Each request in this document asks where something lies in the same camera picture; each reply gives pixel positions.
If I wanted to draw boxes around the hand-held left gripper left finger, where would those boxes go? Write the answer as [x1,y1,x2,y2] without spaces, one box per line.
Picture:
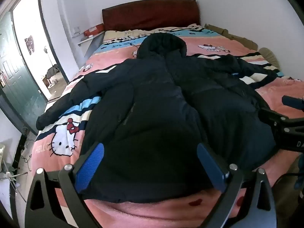
[25,142,105,228]

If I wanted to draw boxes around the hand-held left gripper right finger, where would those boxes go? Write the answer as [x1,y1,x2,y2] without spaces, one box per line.
[197,143,283,228]

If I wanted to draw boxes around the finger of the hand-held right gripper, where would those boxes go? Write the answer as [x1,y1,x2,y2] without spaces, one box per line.
[282,95,304,111]
[260,108,289,125]

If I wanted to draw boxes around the black hooded puffer jacket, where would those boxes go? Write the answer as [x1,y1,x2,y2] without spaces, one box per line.
[36,33,284,203]

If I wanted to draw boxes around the dark clothes pile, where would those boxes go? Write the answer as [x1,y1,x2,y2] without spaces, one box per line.
[45,64,61,80]

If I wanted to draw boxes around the blue cloth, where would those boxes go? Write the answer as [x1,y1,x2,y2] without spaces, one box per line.
[296,155,304,188]

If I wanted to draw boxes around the pink striped cartoon cat blanket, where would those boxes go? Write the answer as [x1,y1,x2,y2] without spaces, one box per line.
[20,24,304,228]

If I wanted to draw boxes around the beige woven fan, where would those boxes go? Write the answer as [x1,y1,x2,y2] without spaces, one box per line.
[258,47,279,68]

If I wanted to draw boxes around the person's khaki trousers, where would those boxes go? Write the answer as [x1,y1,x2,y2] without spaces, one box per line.
[273,154,304,219]

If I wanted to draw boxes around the metal floor stand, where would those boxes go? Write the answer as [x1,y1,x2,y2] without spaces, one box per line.
[0,170,27,203]

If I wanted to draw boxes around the olive green pillow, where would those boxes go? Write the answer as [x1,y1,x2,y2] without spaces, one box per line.
[205,23,258,51]

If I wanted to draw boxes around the green panelled door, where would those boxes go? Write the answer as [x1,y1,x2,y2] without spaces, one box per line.
[0,12,48,133]

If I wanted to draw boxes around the grey leaning board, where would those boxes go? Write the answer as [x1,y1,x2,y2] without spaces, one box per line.
[84,33,105,59]

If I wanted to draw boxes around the red cardboard box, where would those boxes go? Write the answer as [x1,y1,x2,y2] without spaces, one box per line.
[84,24,105,36]

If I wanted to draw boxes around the dark red bed headboard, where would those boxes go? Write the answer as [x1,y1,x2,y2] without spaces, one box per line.
[102,0,200,32]

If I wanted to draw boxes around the floor cables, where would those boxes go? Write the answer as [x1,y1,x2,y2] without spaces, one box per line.
[20,127,36,171]

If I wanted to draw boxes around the white wall shelf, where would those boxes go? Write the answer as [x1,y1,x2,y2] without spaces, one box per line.
[78,31,105,45]

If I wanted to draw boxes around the wall poster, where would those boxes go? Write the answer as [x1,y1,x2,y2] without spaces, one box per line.
[24,35,36,55]

